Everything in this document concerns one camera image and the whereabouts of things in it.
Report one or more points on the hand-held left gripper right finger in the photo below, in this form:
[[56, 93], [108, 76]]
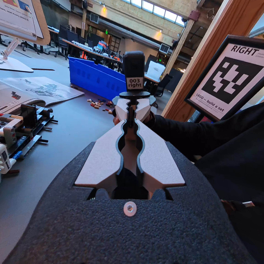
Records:
[[160, 163]]

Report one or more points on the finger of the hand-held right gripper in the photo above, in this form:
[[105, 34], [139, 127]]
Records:
[[121, 109], [144, 109]]

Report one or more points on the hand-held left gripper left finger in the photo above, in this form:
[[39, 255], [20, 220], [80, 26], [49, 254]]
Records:
[[99, 160]]

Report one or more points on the black lego axle pin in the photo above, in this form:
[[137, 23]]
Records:
[[130, 115]]

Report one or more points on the person's right forearm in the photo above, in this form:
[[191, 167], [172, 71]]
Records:
[[196, 134]]

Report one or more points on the pile of loose lego pieces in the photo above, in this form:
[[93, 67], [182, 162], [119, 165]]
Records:
[[98, 104]]

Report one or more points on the partly built lego model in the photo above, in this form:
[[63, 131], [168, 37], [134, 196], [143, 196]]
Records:
[[26, 123]]

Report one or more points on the lego instruction booklet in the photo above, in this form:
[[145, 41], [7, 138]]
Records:
[[41, 90]]

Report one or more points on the person's right hand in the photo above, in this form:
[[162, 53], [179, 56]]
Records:
[[116, 121]]

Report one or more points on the blue plastic bin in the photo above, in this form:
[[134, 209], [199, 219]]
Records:
[[97, 78]]

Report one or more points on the long background table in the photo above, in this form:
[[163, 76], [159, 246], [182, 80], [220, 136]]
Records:
[[90, 48]]

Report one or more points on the thin wooden column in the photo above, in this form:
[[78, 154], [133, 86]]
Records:
[[179, 43]]

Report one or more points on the black office chair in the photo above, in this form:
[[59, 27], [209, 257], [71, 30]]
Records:
[[61, 39]]

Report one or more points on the black framed marker sign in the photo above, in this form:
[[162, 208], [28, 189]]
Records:
[[231, 78]]

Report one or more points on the white document stand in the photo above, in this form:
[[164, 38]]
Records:
[[12, 61]]

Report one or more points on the printed instruction sheet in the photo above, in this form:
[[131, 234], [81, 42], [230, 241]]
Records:
[[16, 18]]

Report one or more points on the thick wooden post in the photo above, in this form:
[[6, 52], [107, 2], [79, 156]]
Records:
[[210, 41]]

